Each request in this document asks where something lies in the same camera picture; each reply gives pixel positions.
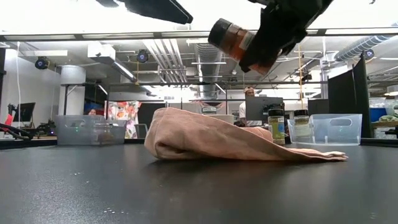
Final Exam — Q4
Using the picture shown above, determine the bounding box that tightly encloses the yellow label black lid jar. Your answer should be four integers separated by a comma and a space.
267, 108, 286, 146
293, 109, 310, 144

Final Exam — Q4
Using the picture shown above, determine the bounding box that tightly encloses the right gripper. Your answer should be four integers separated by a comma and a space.
238, 0, 333, 74

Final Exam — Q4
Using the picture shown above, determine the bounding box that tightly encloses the round ceiling camera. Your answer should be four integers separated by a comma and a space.
34, 56, 50, 70
136, 49, 150, 64
362, 48, 376, 61

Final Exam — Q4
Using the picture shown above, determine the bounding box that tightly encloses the clear plastic bin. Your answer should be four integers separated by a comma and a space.
287, 113, 363, 147
203, 114, 235, 126

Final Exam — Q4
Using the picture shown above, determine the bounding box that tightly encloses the long overhead beam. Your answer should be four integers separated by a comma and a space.
0, 30, 398, 42

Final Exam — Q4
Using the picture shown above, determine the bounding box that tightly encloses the silver ventilation duct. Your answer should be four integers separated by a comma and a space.
193, 41, 226, 99
334, 22, 398, 62

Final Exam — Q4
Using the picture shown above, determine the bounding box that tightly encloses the white round column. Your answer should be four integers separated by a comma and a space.
59, 65, 87, 116

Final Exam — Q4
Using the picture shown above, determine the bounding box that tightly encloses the pink towel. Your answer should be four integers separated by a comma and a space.
144, 107, 349, 162

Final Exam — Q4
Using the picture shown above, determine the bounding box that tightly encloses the orange spice black lid jar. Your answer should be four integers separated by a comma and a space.
207, 17, 276, 75

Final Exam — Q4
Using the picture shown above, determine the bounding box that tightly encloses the dark partition screen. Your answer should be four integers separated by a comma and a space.
137, 102, 165, 129

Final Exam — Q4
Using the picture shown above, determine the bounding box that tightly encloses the blue storage container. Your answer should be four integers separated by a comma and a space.
369, 106, 389, 123

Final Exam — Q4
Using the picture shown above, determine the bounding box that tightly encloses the black partition panel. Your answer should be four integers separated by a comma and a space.
328, 52, 372, 139

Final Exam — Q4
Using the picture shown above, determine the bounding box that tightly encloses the floral patterned cloth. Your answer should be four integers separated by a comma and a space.
107, 100, 143, 140

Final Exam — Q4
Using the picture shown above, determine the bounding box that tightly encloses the smoky grey plastic bin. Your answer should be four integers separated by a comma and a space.
55, 114, 127, 146

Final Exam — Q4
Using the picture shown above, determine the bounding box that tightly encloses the grey office chair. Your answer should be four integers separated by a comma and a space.
134, 123, 149, 139

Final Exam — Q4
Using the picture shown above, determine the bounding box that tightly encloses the black table mat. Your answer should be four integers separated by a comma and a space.
0, 143, 398, 224

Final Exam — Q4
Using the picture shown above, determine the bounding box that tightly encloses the small black monitor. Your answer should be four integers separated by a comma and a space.
12, 101, 37, 123

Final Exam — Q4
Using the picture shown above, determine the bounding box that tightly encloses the wooden side table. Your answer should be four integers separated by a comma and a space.
371, 120, 398, 139

